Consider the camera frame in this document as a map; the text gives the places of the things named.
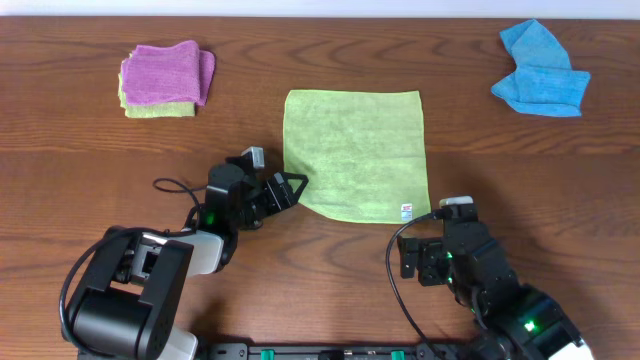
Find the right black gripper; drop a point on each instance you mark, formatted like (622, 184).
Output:
(426, 248)

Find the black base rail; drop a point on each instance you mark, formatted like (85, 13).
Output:
(241, 351)

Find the light green microfiber cloth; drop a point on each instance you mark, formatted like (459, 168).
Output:
(363, 153)

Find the green folded cloth under purple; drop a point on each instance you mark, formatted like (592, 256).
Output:
(170, 109)

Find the blue crumpled cloth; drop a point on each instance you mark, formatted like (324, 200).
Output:
(544, 82)

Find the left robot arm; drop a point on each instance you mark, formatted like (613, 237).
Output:
(120, 299)

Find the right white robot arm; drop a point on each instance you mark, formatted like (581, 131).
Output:
(515, 320)

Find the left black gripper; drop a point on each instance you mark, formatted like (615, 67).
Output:
(284, 199)

